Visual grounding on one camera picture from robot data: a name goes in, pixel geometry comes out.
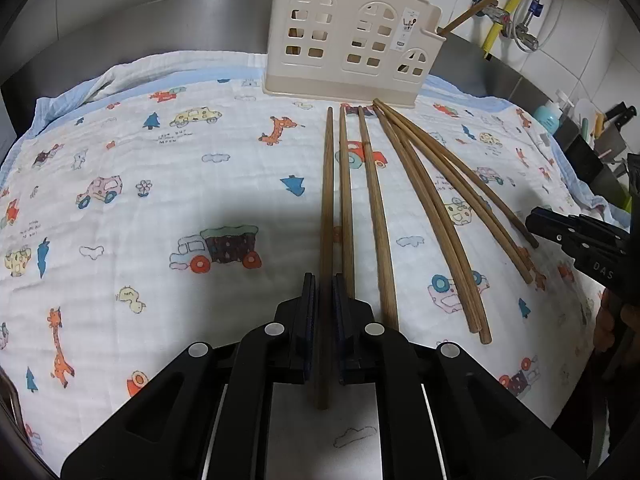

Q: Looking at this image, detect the wooden chopstick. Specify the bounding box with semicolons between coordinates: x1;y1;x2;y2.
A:
439;0;524;37
314;106;335;410

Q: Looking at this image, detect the stainless steel counter backsplash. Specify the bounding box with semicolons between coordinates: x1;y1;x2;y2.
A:
0;0;566;121

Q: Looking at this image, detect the cream plastic utensil holder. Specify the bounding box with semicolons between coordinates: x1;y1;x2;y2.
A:
261;0;443;110

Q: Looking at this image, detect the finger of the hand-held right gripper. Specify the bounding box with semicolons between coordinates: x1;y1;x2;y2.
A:
525;215;577;254
531;205;584;227

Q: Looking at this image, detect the white plastic item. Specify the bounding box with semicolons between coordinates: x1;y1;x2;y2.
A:
574;99;601;137

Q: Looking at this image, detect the black handled knife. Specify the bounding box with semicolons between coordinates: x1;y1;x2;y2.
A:
604;101;638;131

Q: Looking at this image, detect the yellow corrugated hose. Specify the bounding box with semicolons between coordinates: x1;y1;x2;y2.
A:
481;0;553;60

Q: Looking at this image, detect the metal valve with red knob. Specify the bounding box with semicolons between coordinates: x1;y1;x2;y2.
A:
471;0;512;25

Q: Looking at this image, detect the row of brown chopsticks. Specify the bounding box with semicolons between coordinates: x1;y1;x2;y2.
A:
339;98;541;345

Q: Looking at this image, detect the steel knife rack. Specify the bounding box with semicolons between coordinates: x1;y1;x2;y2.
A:
554;110;632;196

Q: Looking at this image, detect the person's right hand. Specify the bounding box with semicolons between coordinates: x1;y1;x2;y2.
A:
594;290;623;353

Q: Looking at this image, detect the teal pump bottle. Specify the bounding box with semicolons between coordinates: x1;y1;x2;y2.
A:
531;89;573;135

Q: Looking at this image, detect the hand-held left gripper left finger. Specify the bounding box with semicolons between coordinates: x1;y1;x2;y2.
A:
60;272;319;480

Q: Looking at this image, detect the printed cartoon blanket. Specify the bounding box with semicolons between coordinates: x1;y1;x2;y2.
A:
0;50;631;480

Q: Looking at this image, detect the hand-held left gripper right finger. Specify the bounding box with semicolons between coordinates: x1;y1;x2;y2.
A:
331;274;585;480

